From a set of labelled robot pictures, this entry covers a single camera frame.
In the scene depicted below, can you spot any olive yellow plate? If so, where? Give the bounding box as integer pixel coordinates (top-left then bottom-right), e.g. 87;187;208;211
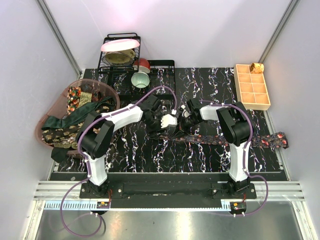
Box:
102;49;136;66

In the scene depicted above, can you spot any dark floral red-dotted tie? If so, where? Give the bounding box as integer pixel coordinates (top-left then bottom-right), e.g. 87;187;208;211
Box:
159;132;289;149

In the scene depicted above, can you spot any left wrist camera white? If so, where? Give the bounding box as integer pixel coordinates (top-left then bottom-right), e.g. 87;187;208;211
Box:
160;114;178;129

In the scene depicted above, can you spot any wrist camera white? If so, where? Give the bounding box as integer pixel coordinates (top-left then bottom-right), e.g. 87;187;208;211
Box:
160;114;178;129
179;105;190;118

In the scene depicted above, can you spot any aluminium frame rail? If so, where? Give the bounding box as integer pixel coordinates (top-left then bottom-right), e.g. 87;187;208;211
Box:
33;181;305;202

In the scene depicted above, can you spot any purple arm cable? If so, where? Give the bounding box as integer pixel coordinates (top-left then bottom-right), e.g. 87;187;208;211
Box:
59;85;179;236
199;99;270;217

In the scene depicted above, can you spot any wooden compartment box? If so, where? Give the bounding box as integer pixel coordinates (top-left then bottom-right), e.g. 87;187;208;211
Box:
234;64;271;111

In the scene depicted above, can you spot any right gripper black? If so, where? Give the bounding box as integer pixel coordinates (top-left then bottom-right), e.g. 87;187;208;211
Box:
171;115;201;140

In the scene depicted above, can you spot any red bowl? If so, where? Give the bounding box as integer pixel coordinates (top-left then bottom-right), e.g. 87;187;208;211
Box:
132;58;151;74

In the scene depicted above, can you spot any black wire dish rack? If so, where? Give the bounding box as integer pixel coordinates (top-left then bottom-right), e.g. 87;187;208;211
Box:
97;46;176;101

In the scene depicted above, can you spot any pink plate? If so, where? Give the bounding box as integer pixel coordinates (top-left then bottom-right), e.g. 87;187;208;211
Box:
100;38;140;52

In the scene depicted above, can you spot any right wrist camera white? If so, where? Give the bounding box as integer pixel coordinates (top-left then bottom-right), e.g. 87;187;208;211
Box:
179;105;190;118

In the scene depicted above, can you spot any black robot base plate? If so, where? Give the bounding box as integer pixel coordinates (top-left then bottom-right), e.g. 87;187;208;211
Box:
79;172;257;211

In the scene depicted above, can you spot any dark green tie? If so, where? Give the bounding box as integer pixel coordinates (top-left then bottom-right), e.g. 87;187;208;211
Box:
41;96;113;162

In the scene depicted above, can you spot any olive gold patterned tie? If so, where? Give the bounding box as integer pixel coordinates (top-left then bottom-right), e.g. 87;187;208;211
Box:
78;92;92;108

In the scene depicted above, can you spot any rolled beige tie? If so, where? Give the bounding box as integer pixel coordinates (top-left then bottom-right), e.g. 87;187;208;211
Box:
249;62;265;74

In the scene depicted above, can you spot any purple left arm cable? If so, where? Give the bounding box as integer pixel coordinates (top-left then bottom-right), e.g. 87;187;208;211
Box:
59;85;179;236

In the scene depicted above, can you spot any colourful cartoon pattern tie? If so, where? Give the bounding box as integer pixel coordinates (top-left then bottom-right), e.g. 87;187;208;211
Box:
67;86;82;115

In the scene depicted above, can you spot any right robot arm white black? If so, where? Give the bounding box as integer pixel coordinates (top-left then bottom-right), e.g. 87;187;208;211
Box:
173;98;254;199

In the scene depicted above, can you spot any pale green ceramic bowl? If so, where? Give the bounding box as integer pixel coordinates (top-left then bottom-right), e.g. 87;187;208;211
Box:
131;71;150;89

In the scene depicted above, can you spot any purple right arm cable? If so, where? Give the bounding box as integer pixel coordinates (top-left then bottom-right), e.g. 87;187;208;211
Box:
199;99;270;217

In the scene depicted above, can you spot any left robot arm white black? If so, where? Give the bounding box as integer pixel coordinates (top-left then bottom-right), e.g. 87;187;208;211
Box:
76;95;178;198

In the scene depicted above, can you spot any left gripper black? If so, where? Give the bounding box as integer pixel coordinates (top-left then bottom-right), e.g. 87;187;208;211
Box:
142;114;167;140

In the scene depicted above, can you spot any brown translucent plastic basin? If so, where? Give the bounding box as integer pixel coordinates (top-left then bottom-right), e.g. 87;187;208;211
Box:
35;78;120;163

